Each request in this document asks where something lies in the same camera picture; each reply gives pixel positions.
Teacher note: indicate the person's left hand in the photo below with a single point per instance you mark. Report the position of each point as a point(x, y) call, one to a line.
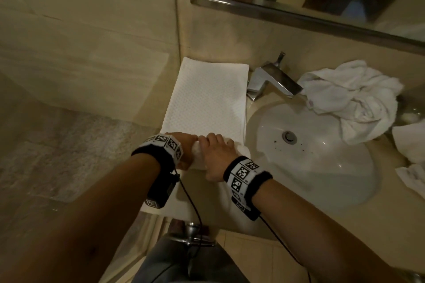
point(187, 146)

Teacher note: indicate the person's left forearm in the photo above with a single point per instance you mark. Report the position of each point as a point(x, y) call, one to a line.
point(83, 226)

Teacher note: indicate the person's grey trousers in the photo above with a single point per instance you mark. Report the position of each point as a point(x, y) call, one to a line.
point(186, 263)

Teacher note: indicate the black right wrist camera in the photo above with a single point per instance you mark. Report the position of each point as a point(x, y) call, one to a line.
point(247, 209)

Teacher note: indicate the left marker wrist band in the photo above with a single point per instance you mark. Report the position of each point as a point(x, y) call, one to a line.
point(162, 146)

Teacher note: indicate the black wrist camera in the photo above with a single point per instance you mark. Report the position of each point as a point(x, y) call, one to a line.
point(161, 190)
point(247, 209)

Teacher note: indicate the large white towel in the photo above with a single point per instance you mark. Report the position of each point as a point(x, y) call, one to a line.
point(355, 97)

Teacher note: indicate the person's right hand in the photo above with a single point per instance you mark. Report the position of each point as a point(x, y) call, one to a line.
point(215, 156)

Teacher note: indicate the person's right forearm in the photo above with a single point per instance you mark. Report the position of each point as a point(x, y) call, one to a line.
point(315, 236)

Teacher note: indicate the beige marble countertop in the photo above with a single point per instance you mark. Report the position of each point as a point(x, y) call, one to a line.
point(382, 226)

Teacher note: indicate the chrome sink drain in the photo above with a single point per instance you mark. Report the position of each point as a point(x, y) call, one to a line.
point(289, 137)

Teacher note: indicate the right marker wrist band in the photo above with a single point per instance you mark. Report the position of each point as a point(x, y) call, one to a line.
point(245, 176)

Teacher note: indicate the white waffle towel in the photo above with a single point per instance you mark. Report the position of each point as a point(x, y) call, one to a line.
point(209, 97)

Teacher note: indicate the clear glass tray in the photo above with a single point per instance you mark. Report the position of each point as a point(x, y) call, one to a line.
point(411, 110)

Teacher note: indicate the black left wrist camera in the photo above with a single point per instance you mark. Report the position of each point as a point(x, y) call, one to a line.
point(161, 190)

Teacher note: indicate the marker wrist band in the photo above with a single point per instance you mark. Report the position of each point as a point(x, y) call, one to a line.
point(162, 146)
point(245, 176)

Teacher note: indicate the white sink basin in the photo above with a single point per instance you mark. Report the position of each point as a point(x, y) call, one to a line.
point(325, 173)

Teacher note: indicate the chrome faucet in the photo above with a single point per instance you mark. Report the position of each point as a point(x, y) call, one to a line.
point(275, 77)

